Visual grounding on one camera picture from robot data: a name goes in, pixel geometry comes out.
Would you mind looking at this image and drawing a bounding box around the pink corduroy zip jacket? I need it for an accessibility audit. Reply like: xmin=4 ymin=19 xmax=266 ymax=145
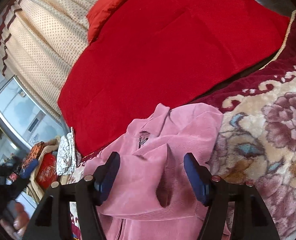
xmin=70 ymin=103 xmax=223 ymax=239

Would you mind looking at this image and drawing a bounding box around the person's left hand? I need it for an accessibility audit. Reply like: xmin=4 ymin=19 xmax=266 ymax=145
xmin=0 ymin=202 xmax=30 ymax=240

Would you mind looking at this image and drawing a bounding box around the white black patterned folded cloth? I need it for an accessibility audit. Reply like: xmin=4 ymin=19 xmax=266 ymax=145
xmin=56 ymin=127 xmax=82 ymax=176

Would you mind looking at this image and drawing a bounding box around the orange black patterned cloth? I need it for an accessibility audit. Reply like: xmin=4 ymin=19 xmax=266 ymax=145
xmin=21 ymin=141 xmax=45 ymax=168

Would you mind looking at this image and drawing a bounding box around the floral plush bed blanket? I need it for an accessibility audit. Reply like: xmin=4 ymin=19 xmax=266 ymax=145
xmin=67 ymin=9 xmax=296 ymax=240

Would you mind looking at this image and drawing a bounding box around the beige dotted curtain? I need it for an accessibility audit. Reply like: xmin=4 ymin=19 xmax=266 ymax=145
xmin=0 ymin=0 xmax=98 ymax=119

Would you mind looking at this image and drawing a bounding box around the red bed blanket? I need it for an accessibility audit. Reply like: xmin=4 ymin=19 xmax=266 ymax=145
xmin=58 ymin=0 xmax=290 ymax=156

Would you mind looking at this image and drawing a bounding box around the red pillow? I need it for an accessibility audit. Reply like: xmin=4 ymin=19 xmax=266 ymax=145
xmin=87 ymin=0 xmax=127 ymax=44

